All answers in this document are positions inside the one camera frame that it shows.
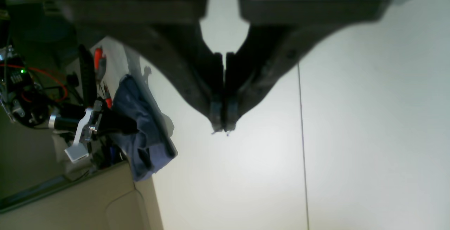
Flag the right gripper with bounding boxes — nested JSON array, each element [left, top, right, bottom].
[[65, 100, 138, 162]]

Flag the blue grey t-shirt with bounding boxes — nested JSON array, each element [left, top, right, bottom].
[[111, 75, 178, 182]]

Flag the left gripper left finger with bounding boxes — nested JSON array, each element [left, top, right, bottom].
[[56, 0, 224, 132]]

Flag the red grey pliers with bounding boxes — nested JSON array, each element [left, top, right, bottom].
[[94, 47, 107, 84]]

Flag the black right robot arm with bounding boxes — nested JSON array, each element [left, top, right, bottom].
[[1, 45, 138, 162]]

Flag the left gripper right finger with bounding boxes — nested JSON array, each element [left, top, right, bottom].
[[225, 0, 392, 131]]

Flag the red handled wire cutters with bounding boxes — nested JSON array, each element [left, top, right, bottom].
[[103, 82, 113, 109]]

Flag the grey bin left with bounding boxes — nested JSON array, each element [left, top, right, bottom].
[[0, 161, 129, 214]]

